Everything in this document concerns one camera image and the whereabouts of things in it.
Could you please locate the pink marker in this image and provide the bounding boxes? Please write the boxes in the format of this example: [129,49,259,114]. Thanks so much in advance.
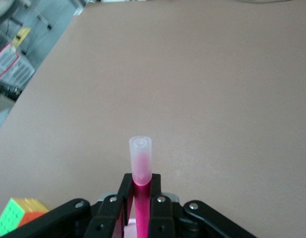
[129,135,153,238]

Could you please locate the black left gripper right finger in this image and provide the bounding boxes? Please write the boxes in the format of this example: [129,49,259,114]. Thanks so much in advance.
[147,173,178,238]

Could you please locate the white crate with red rim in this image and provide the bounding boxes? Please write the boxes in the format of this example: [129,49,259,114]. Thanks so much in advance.
[0,42,36,87]

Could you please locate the colourful puzzle cube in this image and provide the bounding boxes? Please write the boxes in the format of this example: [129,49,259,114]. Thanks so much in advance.
[0,197,50,237]

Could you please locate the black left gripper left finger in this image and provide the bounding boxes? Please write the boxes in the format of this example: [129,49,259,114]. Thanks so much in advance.
[84,173,135,238]

